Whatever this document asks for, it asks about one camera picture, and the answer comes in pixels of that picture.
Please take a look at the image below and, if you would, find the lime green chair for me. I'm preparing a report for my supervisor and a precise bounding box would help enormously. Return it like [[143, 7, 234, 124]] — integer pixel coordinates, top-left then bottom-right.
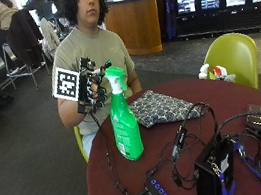
[[198, 28, 261, 99]]

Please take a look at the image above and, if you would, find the patterned grey cloth pouch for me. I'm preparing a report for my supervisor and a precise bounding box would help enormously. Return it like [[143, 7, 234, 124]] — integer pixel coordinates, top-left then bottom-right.
[[126, 80, 207, 133]]

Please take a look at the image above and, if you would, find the white and red soft toy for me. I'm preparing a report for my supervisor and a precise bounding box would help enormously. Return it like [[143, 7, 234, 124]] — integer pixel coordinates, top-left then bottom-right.
[[196, 58, 237, 89]]

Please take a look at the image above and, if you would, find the black hub with blue lights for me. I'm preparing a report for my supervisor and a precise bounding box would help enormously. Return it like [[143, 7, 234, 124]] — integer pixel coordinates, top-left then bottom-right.
[[140, 173, 172, 195]]

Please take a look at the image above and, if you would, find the black glove cable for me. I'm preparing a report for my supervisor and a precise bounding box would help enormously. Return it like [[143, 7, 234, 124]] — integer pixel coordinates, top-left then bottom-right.
[[88, 104, 150, 195]]

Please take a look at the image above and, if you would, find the dark jacket on stool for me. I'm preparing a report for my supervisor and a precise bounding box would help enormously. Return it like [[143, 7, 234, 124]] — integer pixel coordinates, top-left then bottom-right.
[[3, 6, 50, 72]]

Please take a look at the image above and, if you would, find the green spray bottle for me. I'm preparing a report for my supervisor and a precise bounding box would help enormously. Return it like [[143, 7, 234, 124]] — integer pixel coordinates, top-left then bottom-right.
[[101, 62, 146, 165]]

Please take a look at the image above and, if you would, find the the person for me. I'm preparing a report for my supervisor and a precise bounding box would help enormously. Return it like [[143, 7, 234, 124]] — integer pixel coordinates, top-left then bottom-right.
[[37, 0, 153, 163]]

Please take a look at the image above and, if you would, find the white cube of black markers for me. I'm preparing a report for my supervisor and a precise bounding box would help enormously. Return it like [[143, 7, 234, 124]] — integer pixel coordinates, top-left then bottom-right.
[[47, 63, 85, 106]]

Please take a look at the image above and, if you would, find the blue cable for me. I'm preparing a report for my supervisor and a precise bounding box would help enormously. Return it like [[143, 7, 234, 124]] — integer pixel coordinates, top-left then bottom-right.
[[212, 137, 261, 195]]

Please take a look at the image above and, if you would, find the lime green seat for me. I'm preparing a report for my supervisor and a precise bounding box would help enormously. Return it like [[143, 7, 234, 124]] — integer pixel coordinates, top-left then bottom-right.
[[72, 124, 91, 165]]

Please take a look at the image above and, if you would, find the metal bar stool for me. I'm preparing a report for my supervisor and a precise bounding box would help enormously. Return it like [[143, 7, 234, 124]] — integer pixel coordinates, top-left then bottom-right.
[[0, 35, 53, 95]]

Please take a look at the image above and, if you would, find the black looped cable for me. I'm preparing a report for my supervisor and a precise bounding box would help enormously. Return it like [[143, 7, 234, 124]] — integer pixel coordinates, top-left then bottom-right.
[[158, 99, 229, 194]]

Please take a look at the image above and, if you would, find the black inline adapter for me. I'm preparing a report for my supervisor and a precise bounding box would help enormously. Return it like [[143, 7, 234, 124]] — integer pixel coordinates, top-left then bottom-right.
[[166, 124, 193, 163]]

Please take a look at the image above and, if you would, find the wooden counter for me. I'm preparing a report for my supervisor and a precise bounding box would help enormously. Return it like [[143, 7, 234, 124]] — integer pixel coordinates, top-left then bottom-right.
[[100, 0, 168, 62]]

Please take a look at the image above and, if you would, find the black electronics box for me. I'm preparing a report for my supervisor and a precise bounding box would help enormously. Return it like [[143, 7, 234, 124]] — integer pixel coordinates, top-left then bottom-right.
[[188, 136, 243, 195]]

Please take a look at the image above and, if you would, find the small black device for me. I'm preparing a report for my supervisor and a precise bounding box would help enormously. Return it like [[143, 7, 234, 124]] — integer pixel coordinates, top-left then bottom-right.
[[242, 102, 261, 139]]

